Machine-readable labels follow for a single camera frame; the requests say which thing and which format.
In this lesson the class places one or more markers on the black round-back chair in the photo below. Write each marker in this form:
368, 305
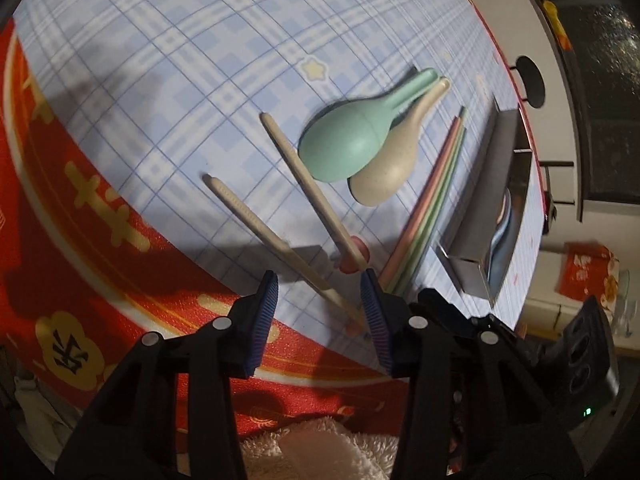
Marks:
529, 80

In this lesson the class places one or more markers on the pink chopstick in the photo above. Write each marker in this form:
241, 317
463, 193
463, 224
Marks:
425, 195
429, 202

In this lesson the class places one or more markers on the perforated metal utensil tray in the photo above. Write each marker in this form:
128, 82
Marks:
485, 200

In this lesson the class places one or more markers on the white fridge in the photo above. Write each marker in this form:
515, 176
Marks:
550, 310

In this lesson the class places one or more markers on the blue plaid table mat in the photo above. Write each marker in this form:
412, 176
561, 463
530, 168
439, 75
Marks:
200, 60

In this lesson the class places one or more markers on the yellow snack packet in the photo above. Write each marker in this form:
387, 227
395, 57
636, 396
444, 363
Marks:
557, 22

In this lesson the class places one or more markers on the black metal rack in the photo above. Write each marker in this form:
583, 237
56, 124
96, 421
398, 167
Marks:
560, 163

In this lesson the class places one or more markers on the blue spoon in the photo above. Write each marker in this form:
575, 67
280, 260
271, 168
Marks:
502, 245

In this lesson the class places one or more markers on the green spoon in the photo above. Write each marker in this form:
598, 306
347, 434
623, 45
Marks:
345, 145

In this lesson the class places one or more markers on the brown rice cooker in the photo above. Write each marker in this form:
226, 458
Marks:
550, 210

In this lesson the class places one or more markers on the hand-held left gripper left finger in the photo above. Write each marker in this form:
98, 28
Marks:
262, 320

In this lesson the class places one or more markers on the beige spoon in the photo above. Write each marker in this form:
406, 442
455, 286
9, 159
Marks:
385, 175

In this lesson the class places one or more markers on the black windowsill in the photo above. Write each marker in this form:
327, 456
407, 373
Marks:
555, 85

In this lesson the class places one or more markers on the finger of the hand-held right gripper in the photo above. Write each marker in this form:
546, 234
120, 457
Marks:
445, 307

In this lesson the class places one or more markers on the clear glass bowl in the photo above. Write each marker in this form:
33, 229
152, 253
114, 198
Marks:
627, 305

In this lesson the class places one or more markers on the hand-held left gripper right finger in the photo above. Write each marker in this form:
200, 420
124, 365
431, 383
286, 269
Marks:
375, 320

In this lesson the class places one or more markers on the dark window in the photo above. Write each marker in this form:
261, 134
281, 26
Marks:
610, 100

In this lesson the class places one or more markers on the red printed cloth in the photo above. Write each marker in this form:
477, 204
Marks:
587, 272

